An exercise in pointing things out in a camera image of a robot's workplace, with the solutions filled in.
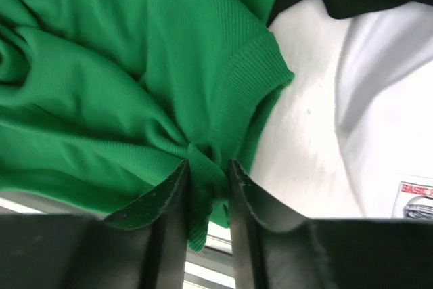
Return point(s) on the aluminium mounting rail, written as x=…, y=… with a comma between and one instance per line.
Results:
x=212, y=267

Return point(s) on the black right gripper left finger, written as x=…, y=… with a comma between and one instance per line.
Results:
x=142, y=245

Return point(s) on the green tank top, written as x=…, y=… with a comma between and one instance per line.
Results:
x=102, y=99

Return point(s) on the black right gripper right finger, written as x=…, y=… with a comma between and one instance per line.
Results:
x=277, y=247

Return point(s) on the white navy-trimmed tank top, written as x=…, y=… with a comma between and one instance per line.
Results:
x=384, y=111

